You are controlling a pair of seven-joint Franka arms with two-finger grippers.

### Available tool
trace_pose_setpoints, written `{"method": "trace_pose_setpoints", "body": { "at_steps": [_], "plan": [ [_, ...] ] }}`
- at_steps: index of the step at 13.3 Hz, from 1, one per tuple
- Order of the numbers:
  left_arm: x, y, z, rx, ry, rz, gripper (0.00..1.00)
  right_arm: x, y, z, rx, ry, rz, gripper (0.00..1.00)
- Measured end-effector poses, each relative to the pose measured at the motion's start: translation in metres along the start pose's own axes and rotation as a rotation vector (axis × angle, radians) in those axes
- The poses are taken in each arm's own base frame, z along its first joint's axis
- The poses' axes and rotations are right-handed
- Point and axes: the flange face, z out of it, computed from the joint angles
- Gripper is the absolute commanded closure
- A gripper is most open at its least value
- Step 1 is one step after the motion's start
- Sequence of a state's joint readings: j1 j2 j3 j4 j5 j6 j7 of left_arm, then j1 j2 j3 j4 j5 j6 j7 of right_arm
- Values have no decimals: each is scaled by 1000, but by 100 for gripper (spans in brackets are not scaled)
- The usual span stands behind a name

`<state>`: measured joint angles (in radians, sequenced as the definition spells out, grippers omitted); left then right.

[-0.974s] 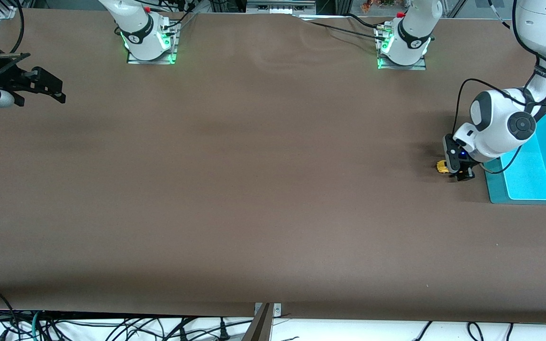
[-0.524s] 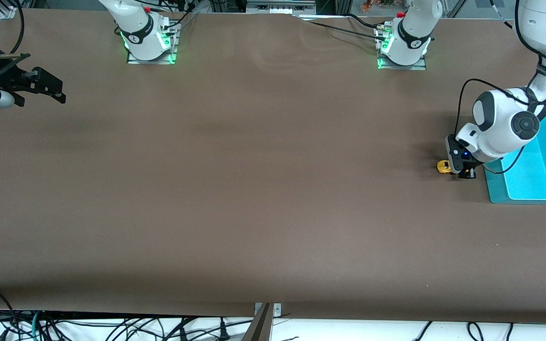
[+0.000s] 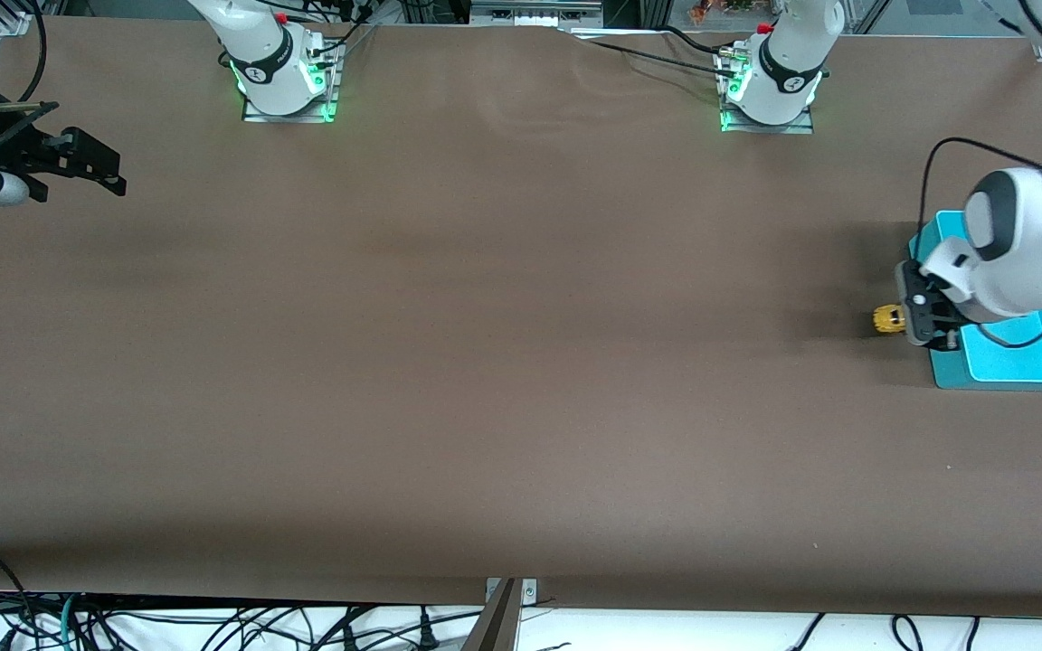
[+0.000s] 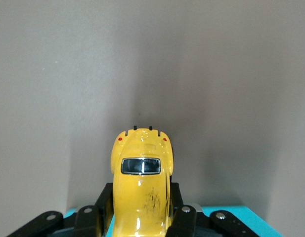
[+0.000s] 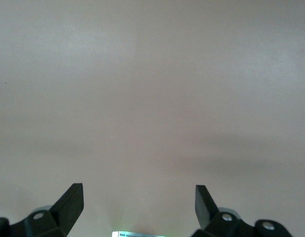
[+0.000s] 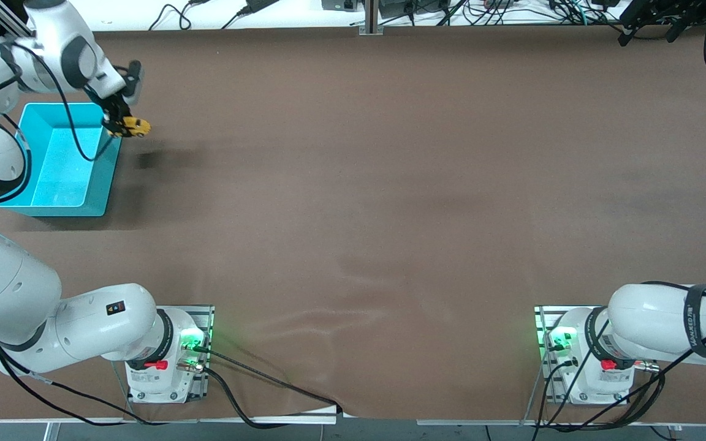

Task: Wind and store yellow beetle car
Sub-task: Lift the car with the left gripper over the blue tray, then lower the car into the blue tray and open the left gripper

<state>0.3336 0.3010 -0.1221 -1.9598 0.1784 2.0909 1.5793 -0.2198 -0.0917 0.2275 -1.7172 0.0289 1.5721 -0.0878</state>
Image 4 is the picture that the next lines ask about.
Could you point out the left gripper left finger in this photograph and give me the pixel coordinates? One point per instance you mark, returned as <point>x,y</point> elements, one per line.
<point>90,222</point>

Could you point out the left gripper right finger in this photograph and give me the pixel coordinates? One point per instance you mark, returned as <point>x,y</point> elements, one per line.
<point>187,222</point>

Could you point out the yellow beetle toy car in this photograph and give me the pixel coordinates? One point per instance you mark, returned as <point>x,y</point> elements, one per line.
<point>140,192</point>

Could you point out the teal plastic tray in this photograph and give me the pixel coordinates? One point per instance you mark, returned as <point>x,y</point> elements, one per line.
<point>246,212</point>

